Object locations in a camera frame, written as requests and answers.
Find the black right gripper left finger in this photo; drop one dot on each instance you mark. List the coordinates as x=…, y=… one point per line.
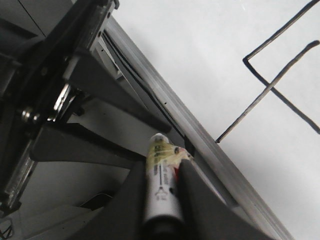
x=121, y=218

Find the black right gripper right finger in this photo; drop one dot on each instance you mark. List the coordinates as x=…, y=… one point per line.
x=206, y=216

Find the white whiteboard marker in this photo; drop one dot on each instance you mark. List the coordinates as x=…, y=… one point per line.
x=163, y=218

